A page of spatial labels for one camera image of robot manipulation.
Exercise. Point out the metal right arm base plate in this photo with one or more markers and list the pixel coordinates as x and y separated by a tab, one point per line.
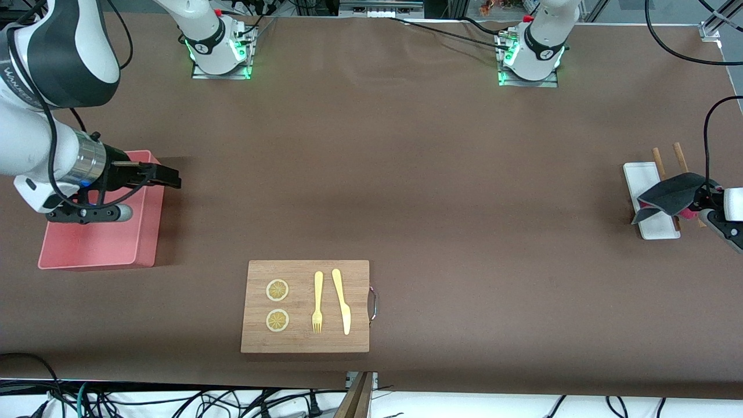
200	75

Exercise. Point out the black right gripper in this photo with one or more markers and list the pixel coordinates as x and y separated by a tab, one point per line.
118	172

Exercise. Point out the grey power strip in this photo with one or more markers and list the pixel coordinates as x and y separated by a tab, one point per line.
377	13

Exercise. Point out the white rectangular tray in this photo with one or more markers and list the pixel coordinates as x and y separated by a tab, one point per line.
638	177

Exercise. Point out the lemon slice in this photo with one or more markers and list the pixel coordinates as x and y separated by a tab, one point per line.
277	290
277	320

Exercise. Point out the small metal bracket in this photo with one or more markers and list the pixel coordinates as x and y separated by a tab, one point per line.
350	380

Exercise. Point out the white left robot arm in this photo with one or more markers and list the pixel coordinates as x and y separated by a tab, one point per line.
543	35

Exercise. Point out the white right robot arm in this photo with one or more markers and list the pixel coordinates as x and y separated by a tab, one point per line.
35	133

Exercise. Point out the yellow plastic knife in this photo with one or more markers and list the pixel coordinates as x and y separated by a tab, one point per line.
339	293

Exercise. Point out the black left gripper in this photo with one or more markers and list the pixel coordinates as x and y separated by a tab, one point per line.
700	201

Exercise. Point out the grey and pink cloth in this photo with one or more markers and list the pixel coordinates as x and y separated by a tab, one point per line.
667	194

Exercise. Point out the yellow plastic fork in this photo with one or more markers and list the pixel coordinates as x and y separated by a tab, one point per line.
318	290

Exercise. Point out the wooden cutting board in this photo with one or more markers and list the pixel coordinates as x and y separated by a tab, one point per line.
305	342

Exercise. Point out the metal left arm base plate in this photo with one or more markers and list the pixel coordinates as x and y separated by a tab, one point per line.
551	83

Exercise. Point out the aluminium frame post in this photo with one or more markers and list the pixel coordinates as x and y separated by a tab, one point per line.
709	30

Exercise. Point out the pink plastic bin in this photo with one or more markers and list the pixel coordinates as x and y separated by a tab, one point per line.
98	244

